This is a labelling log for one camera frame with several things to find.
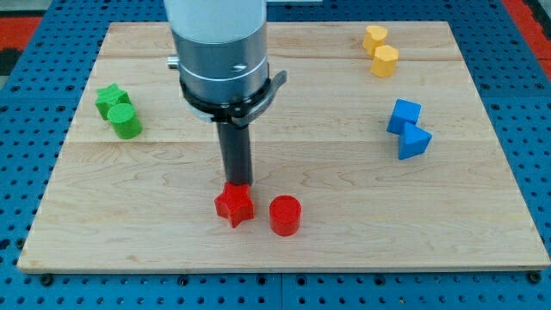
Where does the red star block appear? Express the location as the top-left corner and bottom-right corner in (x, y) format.
(214, 182), (255, 228)

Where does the blue triangle block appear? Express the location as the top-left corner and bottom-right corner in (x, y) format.
(398, 122), (432, 160)

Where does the blue cube block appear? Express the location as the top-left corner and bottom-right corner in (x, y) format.
(387, 98), (422, 134)

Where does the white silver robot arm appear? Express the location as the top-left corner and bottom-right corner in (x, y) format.
(164, 0), (287, 185)

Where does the red cylinder block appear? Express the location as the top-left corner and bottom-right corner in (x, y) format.
(269, 195), (302, 237)

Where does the green star block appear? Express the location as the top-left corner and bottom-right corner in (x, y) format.
(95, 84), (131, 121)

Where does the green cylinder block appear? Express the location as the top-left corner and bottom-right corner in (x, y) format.
(107, 103), (142, 140)

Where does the light wooden board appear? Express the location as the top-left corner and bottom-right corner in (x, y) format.
(17, 22), (550, 274)

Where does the yellow hexagon block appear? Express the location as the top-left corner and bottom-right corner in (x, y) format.
(370, 45), (399, 78)

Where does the black clamp ring mount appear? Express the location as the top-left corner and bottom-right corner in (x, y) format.
(181, 71), (288, 127)

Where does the yellow heart block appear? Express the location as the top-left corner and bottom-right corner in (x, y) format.
(362, 25), (388, 56)

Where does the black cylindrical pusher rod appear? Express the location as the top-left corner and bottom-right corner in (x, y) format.
(217, 123), (253, 185)

